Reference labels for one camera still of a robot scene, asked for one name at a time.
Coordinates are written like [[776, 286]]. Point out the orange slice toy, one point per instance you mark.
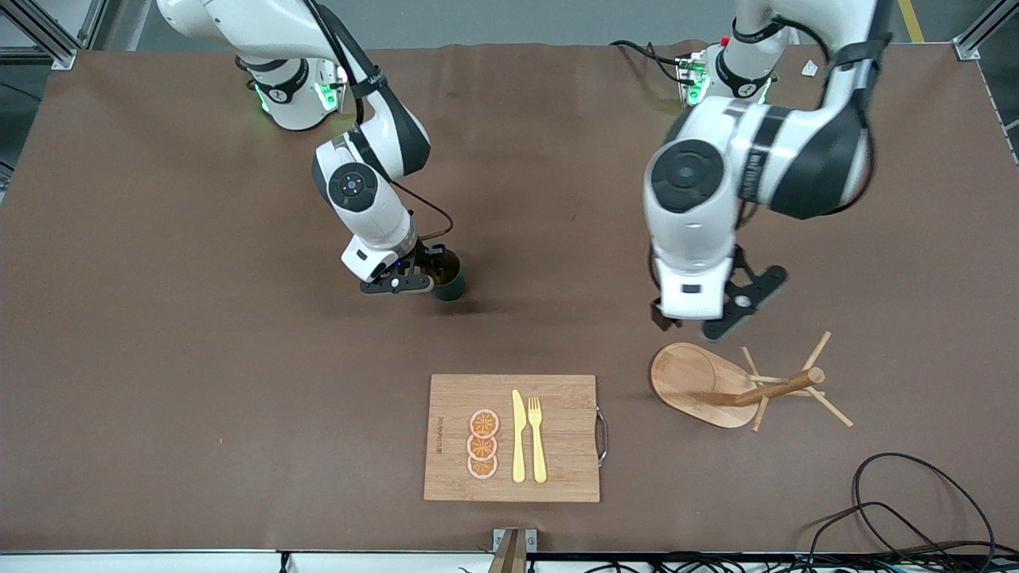
[[484, 423]]

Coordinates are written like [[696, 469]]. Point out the yellow plastic knife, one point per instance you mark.
[[518, 446]]

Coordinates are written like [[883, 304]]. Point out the aluminium frame profile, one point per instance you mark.
[[62, 60], [967, 49]]

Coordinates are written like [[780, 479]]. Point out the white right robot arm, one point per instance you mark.
[[366, 199]]

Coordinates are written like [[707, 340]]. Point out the yellow plastic fork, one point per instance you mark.
[[538, 454]]

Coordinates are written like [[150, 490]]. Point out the bamboo cutting board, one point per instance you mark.
[[557, 477]]

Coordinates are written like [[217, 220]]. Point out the white paper scrap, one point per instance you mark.
[[810, 68]]

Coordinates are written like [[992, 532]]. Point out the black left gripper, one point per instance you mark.
[[668, 321]]

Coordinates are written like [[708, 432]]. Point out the brown table cover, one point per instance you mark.
[[509, 334]]

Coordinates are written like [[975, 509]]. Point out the small metal bracket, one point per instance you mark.
[[532, 539]]

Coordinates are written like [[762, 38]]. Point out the wooden cup rack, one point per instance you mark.
[[692, 382]]

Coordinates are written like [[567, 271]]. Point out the dark green cup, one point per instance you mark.
[[450, 286]]

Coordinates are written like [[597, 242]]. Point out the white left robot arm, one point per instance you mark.
[[692, 223]]

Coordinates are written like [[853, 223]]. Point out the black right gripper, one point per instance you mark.
[[431, 261]]

